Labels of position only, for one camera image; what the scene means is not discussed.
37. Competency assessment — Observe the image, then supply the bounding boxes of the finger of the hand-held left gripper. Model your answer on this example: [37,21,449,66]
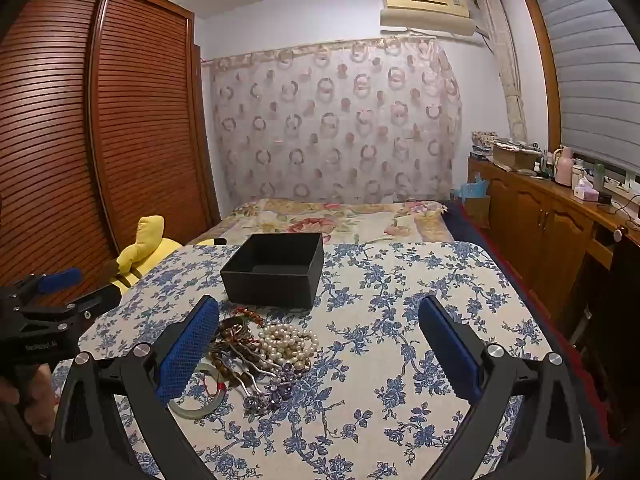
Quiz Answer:
[0,267,84,308]
[20,285,124,335]

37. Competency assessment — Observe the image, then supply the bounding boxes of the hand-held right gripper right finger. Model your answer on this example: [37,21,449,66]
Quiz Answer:
[419,296,586,480]

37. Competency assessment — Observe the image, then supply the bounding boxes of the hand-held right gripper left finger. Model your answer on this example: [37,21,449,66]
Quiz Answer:
[50,294,221,480]

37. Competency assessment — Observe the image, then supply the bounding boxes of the brown wooden bead bracelet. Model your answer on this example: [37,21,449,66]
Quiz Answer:
[207,317,271,377]

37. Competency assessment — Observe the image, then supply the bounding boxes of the pale green jade bangle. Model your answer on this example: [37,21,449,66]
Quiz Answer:
[167,365,236,417]

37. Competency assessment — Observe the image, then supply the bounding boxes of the red cord bracelet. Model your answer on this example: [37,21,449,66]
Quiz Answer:
[231,306,266,328]

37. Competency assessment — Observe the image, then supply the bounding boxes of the silver bangle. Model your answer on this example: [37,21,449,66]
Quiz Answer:
[234,345,281,393]

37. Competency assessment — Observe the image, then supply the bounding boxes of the pearl necklace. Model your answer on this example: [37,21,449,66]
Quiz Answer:
[252,322,321,376]

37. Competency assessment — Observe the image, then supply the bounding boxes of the black box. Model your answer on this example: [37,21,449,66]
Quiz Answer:
[220,232,325,310]

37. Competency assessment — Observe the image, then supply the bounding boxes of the person's left hand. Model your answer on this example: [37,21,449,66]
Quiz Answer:
[0,362,60,436]

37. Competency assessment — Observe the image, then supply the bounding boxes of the yellow plush toy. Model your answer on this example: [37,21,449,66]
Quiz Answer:
[111,215,228,291]

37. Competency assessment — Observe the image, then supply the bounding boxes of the blue floral tablecloth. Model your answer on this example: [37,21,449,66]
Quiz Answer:
[50,241,546,480]

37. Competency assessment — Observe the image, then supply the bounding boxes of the small brown carton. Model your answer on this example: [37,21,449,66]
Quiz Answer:
[465,195,493,228]

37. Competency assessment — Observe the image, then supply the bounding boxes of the wooden slatted wardrobe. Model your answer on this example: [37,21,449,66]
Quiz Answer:
[0,0,221,311]

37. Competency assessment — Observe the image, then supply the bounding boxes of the floral quilt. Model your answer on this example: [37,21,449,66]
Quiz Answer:
[187,197,451,248]

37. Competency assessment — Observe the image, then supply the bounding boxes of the wooden cabinet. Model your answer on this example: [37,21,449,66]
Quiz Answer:
[467,155,640,321]

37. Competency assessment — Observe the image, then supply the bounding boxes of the teal plastic bag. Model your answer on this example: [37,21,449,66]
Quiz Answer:
[450,172,491,203]

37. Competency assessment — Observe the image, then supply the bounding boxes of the black chair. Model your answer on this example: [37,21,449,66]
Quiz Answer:
[562,227,640,446]

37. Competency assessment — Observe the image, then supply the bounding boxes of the cardboard box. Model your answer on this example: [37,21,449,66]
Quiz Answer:
[492,142,538,171]

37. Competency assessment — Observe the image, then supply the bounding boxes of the pink tissue box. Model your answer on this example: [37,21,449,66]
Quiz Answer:
[574,177,598,203]

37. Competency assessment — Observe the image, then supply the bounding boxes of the pink thermos jug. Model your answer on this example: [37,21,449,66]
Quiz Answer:
[554,145,575,188]

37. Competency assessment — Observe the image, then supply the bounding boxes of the patterned cloth pile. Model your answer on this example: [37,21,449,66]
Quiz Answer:
[472,130,541,153]

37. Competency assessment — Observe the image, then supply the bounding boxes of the cream tied-back curtain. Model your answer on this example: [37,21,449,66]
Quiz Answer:
[475,0,528,146]

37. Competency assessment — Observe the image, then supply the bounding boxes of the grey window blind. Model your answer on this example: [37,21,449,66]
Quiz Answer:
[530,0,640,171]

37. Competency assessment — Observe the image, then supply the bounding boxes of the cream air conditioner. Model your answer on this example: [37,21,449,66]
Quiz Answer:
[379,0,478,38]

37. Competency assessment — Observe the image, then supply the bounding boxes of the purple crystal bracelet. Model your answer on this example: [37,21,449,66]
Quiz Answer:
[242,360,301,416]

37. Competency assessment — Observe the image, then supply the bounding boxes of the ring-patterned sheer curtain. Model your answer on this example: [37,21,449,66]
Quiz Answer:
[207,35,463,206]

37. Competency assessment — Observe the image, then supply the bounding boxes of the wooden window frame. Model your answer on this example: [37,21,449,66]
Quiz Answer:
[517,0,640,196]

